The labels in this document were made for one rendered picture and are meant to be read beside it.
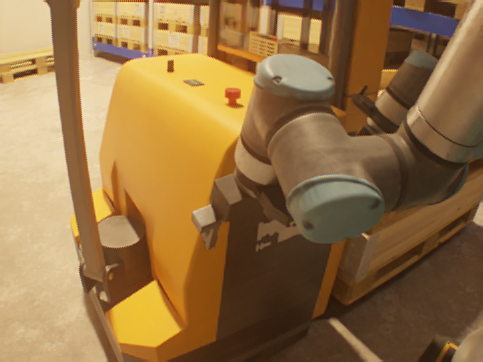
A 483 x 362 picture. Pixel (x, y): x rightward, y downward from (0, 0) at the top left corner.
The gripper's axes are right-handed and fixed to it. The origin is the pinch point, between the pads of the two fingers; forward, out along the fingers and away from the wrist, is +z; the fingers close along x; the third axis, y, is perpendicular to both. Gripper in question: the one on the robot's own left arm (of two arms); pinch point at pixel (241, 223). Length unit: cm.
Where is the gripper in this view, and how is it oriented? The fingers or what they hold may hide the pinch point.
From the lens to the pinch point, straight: 68.2
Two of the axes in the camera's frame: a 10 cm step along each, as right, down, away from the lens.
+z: -1.9, 6.0, 7.8
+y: -5.2, -7.4, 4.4
